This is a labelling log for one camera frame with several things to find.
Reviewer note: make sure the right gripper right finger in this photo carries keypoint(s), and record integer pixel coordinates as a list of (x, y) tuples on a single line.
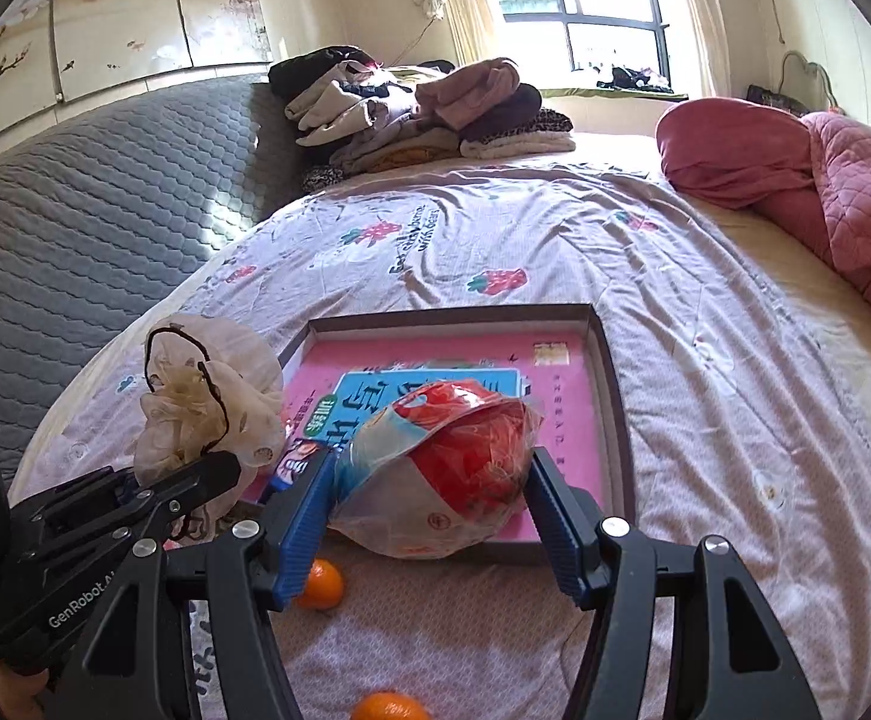
[(729, 655)]

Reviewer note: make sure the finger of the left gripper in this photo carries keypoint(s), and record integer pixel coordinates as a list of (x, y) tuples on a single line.
[(109, 504)]

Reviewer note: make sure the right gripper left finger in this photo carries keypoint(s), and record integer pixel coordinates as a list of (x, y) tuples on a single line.
[(135, 660)]

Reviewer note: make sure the cream organza scrunchie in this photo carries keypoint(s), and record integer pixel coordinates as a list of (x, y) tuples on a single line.
[(212, 385)]

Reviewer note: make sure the blue Oreo cookie packet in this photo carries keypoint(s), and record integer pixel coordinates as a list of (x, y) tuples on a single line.
[(294, 463)]

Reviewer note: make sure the red blue toy egg packet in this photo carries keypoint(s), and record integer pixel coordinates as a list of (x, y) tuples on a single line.
[(435, 472)]

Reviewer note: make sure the operator hand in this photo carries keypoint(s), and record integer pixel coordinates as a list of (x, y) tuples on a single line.
[(20, 694)]

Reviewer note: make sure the orange tangerine near box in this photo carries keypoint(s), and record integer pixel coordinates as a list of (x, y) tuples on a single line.
[(324, 587)]

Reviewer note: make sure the pink blue book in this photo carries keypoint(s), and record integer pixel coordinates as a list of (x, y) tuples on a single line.
[(555, 404)]

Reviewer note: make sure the grey quilted headboard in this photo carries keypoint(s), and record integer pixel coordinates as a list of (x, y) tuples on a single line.
[(101, 217)]

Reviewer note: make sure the grey cardboard box lid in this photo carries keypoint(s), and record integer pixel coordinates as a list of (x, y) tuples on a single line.
[(615, 419)]

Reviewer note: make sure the pile of folded clothes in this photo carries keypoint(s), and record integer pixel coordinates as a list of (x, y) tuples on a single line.
[(355, 116)]

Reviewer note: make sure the pink quilted blanket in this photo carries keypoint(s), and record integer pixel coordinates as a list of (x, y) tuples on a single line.
[(810, 176)]

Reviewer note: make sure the floral painted wardrobe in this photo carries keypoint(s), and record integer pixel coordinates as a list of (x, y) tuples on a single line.
[(57, 51)]

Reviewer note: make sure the clothes on window sill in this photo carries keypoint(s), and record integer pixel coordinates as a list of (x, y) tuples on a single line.
[(630, 79)]

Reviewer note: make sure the window with dark frame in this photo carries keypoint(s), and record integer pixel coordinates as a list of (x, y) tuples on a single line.
[(552, 37)]

